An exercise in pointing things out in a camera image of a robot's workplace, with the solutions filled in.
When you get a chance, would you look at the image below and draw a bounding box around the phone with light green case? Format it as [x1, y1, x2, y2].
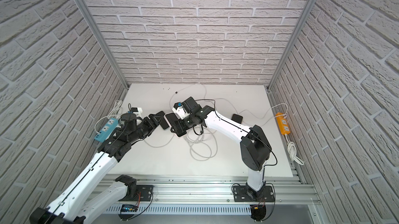
[155, 111, 169, 130]

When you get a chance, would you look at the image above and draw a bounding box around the long white charging cable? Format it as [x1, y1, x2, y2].
[141, 83, 289, 162]

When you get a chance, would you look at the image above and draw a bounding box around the phone with black case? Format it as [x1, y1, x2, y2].
[231, 114, 243, 124]

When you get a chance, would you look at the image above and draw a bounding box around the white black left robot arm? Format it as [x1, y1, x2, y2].
[29, 111, 165, 224]

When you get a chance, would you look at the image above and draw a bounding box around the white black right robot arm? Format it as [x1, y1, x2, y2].
[165, 97, 273, 197]

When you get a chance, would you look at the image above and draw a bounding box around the phone with pink case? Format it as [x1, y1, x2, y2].
[164, 112, 179, 128]

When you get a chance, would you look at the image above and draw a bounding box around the small green circuit board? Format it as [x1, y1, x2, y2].
[120, 204, 139, 213]

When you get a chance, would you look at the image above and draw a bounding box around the orange power strip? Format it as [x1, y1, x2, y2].
[275, 112, 291, 136]

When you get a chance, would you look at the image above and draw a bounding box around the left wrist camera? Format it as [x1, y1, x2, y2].
[128, 107, 143, 117]

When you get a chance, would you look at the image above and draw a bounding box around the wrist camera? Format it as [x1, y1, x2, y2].
[172, 102, 186, 118]
[128, 107, 143, 117]

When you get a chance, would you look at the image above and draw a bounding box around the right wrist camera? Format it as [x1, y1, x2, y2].
[172, 102, 186, 118]

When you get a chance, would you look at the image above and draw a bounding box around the bundled white power cord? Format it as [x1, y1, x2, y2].
[105, 100, 124, 119]

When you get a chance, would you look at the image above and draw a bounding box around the white cable from teal strip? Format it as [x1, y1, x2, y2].
[93, 116, 113, 134]

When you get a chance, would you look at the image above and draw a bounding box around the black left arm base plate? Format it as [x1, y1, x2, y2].
[120, 185, 154, 202]

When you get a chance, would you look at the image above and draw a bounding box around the white perforated cable duct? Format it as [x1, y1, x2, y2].
[103, 203, 251, 216]

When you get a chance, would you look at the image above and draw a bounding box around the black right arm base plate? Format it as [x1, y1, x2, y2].
[231, 183, 275, 203]

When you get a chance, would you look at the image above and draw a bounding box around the white cord of orange strip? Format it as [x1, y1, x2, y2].
[285, 134, 305, 166]

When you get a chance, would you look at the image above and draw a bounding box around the aluminium front rail frame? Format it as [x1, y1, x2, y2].
[54, 166, 331, 224]

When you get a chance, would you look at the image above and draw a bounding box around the aluminium corner post left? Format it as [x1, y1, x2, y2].
[74, 0, 128, 90]

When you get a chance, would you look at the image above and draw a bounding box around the aluminium corner post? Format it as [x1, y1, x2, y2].
[267, 0, 317, 93]
[74, 0, 128, 90]

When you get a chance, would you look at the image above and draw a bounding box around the aluminium corner post right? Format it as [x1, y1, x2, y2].
[267, 0, 317, 93]

